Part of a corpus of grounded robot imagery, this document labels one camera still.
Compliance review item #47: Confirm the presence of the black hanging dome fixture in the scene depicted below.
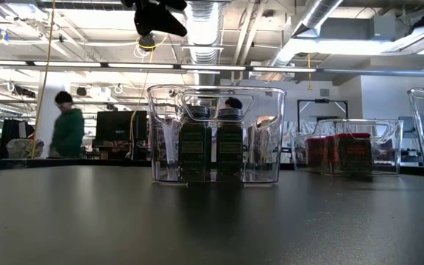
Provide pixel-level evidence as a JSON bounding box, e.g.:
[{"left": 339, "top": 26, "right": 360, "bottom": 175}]
[{"left": 138, "top": 34, "right": 157, "bottom": 51}]

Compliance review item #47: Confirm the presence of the yellow hanging cable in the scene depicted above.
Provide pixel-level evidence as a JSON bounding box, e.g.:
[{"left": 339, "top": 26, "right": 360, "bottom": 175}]
[{"left": 30, "top": 0, "right": 57, "bottom": 160}]

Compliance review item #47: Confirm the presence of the silver ventilation duct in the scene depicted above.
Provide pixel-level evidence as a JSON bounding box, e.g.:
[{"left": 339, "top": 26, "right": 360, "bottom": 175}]
[
  {"left": 185, "top": 0, "right": 225, "bottom": 86},
  {"left": 269, "top": 0, "right": 345, "bottom": 82}
]

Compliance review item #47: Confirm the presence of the linear ceiling light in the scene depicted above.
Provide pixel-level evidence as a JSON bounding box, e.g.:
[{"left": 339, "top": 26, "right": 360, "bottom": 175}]
[{"left": 0, "top": 60, "right": 318, "bottom": 74}]

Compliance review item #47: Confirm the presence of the black equipment case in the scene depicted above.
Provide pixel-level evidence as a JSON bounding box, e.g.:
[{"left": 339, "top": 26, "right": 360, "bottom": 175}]
[{"left": 0, "top": 118, "right": 35, "bottom": 149}]

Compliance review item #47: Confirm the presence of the green-lidded oregano jar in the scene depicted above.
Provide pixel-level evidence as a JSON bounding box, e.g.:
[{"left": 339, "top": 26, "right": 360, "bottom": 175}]
[
  {"left": 177, "top": 105, "right": 213, "bottom": 182},
  {"left": 215, "top": 107, "right": 245, "bottom": 181}
]

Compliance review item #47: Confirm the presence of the black computer monitor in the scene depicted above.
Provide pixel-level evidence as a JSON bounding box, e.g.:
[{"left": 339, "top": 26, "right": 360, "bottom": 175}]
[{"left": 94, "top": 110, "right": 149, "bottom": 143}]

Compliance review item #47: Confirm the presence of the black metal stand frame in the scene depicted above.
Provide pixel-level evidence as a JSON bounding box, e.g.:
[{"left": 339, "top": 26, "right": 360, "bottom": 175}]
[{"left": 297, "top": 98, "right": 349, "bottom": 121}]

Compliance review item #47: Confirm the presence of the grey crumpled bag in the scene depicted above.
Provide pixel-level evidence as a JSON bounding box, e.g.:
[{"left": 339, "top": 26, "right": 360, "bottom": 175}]
[{"left": 5, "top": 138, "right": 46, "bottom": 159}]

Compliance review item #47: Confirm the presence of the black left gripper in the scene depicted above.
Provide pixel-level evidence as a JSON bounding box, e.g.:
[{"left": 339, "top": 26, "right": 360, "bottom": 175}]
[{"left": 120, "top": 0, "right": 188, "bottom": 38}]

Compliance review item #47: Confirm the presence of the person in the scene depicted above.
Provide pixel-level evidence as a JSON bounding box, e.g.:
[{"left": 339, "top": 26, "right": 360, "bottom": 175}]
[
  {"left": 225, "top": 96, "right": 244, "bottom": 110},
  {"left": 49, "top": 90, "right": 85, "bottom": 158}
]

